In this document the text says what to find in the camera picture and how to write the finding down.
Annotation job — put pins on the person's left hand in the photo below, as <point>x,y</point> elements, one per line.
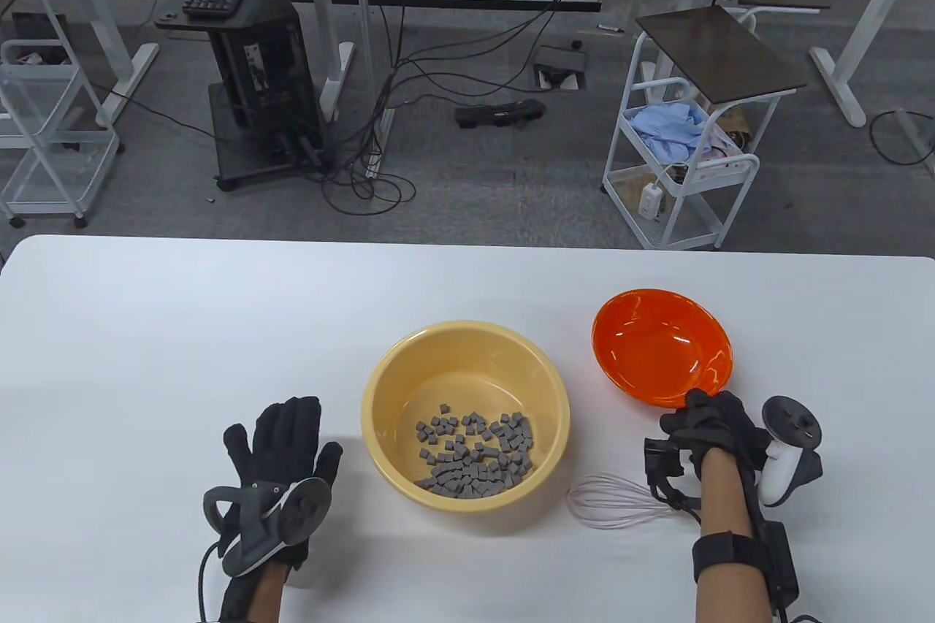
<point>281,440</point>

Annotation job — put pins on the person's right hand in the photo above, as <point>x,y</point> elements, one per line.
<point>719,426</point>

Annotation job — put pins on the orange plastic bowl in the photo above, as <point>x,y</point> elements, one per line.
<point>657,345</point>

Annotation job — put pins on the yellow plastic basin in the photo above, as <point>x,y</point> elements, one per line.
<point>409,375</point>

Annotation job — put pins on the pile of grey toy blocks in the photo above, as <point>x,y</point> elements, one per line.
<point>467,469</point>

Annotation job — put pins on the black forearm sensor box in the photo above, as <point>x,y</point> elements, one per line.
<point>778,564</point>

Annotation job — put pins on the person's left forearm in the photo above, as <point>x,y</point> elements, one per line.
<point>270,597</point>

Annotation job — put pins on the person's right forearm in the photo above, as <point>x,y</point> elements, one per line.
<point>727,506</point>

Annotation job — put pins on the grey right hand controller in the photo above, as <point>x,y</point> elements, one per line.
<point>785,426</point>

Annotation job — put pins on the grey hand controller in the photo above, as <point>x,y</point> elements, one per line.
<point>263,532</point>
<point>785,426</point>

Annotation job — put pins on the grey left hand controller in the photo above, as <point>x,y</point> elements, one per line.
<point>263,532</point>

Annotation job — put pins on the white power adapter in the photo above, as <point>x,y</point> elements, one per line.
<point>650,203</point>

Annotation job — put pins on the blue cloth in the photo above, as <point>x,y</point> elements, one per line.
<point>665,130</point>

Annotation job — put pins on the white cart with brown top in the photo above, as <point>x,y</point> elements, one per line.
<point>719,53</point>

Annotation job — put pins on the black computer cart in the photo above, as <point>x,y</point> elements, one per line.
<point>270,60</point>

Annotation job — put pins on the black power strip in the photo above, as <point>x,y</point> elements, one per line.
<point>500,114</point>

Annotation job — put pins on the floor socket box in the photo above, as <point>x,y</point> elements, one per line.
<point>559,60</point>

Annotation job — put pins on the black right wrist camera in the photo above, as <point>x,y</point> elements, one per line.
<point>665,462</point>

